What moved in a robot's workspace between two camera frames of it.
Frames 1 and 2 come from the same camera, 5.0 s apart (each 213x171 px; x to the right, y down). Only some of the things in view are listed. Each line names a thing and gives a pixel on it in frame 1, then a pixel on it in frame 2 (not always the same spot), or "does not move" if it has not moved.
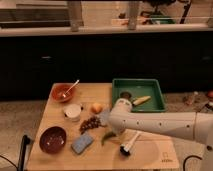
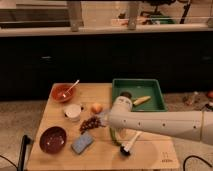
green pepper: [108, 135] -> [114, 136]
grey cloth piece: [105, 117] does not move
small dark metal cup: [125, 95] does not move
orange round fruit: [96, 108] does not move
